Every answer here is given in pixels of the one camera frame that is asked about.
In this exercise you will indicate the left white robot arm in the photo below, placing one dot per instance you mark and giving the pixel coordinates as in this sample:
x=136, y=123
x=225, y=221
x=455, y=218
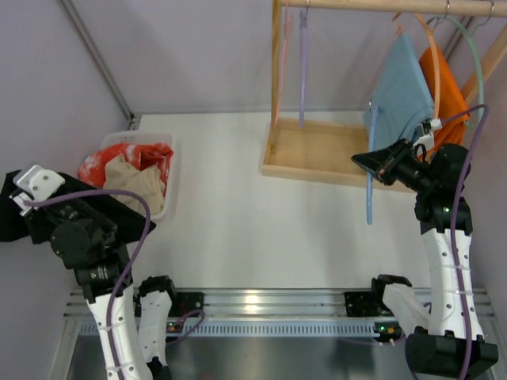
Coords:
x=89, y=231

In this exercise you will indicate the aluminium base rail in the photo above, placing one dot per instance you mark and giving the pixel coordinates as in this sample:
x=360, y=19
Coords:
x=281, y=313

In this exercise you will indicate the grey wall profile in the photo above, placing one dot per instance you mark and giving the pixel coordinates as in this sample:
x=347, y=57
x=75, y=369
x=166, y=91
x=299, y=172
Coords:
x=78, y=25

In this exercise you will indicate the wooden clothes rack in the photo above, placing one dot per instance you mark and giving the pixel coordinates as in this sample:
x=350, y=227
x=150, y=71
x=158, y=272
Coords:
x=321, y=151

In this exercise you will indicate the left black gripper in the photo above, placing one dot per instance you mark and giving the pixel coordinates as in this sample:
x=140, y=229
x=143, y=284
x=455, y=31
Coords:
x=36, y=216

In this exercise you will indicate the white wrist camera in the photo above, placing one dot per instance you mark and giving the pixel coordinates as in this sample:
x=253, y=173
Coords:
x=38, y=183
x=424, y=133

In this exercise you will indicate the green plastic hanger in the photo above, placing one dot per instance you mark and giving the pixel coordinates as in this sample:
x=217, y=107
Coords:
x=474, y=52

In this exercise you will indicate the beige cloth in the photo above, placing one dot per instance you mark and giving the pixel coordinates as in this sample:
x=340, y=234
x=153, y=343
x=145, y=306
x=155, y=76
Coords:
x=121, y=175

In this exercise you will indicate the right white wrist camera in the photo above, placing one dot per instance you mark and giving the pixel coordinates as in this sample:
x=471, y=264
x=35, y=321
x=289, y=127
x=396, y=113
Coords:
x=424, y=133

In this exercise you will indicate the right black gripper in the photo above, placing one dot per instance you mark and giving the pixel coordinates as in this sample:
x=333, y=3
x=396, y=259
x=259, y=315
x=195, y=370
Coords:
x=387, y=163

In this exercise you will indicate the orange trousers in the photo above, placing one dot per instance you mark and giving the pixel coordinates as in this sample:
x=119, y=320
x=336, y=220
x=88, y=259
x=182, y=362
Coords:
x=451, y=100

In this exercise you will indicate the light blue trousers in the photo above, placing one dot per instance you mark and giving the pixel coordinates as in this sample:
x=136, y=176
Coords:
x=389, y=134

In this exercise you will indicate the white plastic basket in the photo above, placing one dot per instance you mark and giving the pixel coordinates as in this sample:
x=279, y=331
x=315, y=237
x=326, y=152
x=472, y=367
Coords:
x=143, y=138

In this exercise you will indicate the red cloth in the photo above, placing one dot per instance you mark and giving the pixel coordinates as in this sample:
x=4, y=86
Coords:
x=92, y=170

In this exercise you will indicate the orange plastic hanger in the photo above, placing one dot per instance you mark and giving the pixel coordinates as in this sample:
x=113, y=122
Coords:
x=402, y=95

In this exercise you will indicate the purple plastic hanger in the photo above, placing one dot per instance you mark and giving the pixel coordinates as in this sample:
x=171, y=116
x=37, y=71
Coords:
x=303, y=60

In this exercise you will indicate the blue plastic hanger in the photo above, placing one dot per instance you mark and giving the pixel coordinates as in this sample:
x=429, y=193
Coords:
x=374, y=139

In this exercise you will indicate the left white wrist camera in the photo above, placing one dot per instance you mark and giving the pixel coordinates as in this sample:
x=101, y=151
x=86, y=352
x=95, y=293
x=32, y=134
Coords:
x=38, y=183

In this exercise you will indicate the pink plastic hanger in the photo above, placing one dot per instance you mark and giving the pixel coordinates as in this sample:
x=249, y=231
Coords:
x=287, y=31

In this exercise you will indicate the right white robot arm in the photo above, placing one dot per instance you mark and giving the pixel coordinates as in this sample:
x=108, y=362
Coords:
x=447, y=339

